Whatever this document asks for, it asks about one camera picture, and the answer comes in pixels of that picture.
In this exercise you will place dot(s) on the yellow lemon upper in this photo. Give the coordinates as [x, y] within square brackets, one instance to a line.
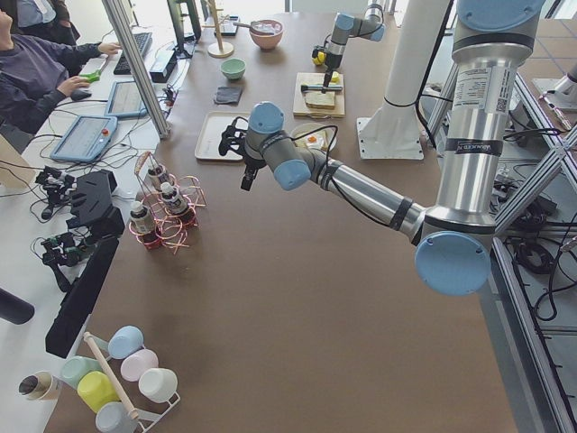
[318, 58]

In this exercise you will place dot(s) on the yellow cup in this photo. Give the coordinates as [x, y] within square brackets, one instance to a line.
[96, 390]

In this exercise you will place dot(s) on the tea bottle top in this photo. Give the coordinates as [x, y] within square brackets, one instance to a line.
[158, 176]

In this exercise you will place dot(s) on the teach pendant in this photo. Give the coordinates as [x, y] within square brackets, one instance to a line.
[85, 140]
[125, 101]

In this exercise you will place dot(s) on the seated person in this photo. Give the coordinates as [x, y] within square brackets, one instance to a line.
[35, 75]

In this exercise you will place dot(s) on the fried egg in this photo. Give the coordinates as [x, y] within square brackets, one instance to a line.
[314, 141]

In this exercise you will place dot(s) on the pale green cup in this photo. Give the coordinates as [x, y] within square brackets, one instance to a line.
[76, 367]

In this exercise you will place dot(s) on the teach pendant near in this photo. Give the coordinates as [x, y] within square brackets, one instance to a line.
[85, 140]

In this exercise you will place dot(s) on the white wire cup rack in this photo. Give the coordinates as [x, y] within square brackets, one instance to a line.
[150, 413]

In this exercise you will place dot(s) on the grey blue cup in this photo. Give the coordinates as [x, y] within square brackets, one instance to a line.
[112, 418]

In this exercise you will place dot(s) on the tea bottle lower left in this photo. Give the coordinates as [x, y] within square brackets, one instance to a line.
[173, 201]

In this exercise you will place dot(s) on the white round plate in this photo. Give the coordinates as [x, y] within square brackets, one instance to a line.
[302, 130]

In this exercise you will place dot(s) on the pink bowl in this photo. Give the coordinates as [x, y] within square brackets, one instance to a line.
[268, 41]

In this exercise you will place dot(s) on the aluminium frame post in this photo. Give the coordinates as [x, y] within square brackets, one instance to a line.
[118, 18]

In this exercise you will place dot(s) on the copper wire bottle rack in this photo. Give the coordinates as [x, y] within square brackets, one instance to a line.
[171, 231]

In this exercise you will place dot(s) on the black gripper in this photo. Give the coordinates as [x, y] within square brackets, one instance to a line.
[251, 165]
[331, 60]

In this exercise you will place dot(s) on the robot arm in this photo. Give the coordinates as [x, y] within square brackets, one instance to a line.
[346, 26]
[452, 237]

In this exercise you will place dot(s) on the wooden cup tree stand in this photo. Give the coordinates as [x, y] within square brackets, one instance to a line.
[220, 49]

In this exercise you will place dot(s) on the pale pink cup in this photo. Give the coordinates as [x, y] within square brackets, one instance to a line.
[136, 364]

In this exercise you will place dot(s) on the bamboo cutting board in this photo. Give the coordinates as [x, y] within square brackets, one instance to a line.
[299, 106]

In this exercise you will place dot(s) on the paper coffee cup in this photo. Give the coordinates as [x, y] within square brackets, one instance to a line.
[40, 386]

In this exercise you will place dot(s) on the cream rabbit tray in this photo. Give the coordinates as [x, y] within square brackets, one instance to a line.
[211, 133]

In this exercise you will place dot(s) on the white cup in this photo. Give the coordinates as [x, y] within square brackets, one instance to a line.
[158, 384]

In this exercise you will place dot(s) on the light blue cup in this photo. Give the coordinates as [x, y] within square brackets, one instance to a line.
[125, 341]

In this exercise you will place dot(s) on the mint green bowl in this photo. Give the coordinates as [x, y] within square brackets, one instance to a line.
[233, 69]

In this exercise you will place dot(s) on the wooden rack handle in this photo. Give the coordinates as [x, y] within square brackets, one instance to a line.
[130, 409]

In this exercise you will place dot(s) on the tea bottle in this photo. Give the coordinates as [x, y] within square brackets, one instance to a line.
[173, 201]
[143, 222]
[158, 176]

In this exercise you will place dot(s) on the steel ice scoop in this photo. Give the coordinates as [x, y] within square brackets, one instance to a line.
[259, 27]

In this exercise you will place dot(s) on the grey folded cloth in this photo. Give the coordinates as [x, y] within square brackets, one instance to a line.
[228, 95]

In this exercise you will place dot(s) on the tea bottle lower right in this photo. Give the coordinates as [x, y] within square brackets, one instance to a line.
[143, 222]

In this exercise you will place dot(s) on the teach pendant far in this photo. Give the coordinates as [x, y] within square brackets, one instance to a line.
[125, 101]

